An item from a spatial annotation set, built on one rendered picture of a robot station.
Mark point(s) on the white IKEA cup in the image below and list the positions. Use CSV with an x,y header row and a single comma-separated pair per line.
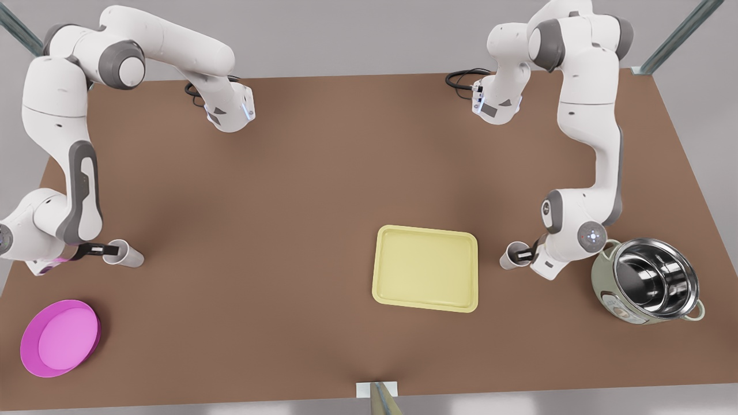
x,y
509,258
128,256

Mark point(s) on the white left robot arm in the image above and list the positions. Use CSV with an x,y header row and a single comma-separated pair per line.
x,y
588,115

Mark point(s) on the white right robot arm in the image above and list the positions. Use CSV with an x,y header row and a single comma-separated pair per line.
x,y
57,109

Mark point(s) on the yellow rectangular tray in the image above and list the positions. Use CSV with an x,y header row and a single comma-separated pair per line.
x,y
425,268

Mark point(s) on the pink round plate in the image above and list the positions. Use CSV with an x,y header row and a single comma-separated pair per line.
x,y
60,339

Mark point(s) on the green steel-lined pot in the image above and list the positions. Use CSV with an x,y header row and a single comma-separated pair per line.
x,y
651,282

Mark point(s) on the silver frame post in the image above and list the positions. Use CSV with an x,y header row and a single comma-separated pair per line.
x,y
20,30
380,397
677,37

